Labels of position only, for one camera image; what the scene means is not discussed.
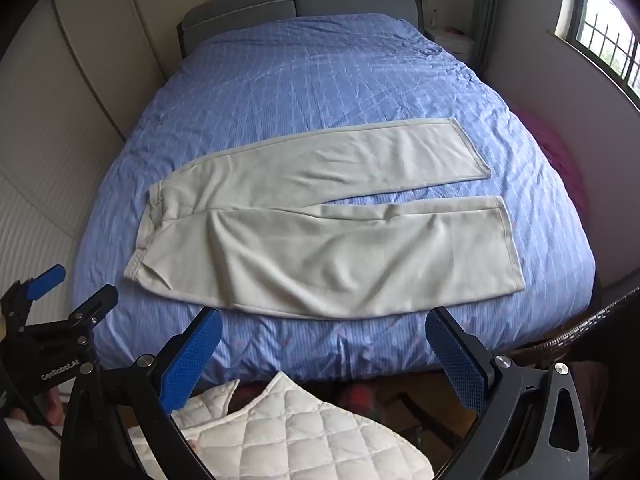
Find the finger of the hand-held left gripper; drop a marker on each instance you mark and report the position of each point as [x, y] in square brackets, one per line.
[97, 305]
[46, 280]

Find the dark wicker chair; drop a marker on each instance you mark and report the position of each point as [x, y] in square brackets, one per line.
[600, 320]

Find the white quilted jacket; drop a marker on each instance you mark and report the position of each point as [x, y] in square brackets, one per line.
[300, 435]

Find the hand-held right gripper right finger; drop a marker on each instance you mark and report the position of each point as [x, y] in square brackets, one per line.
[457, 365]

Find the beige pants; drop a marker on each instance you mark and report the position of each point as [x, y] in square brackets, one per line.
[350, 255]

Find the white sliding wardrobe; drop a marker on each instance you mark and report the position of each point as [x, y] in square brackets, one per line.
[75, 85]

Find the grey padded headboard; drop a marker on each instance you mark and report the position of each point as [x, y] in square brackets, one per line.
[250, 5]

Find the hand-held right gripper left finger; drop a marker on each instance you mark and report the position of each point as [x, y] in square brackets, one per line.
[190, 360]

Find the pink cushion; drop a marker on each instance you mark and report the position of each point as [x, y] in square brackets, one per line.
[555, 155]

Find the grey-green curtain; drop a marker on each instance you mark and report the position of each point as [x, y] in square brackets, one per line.
[487, 5]

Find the blue striped bed cover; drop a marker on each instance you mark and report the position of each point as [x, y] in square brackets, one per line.
[300, 85]

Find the small clear bottle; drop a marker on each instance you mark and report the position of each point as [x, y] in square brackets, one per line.
[434, 19]

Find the barred window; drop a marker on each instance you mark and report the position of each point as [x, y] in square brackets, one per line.
[600, 25]

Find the white nightstand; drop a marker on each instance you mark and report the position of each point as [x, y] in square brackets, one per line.
[455, 42]

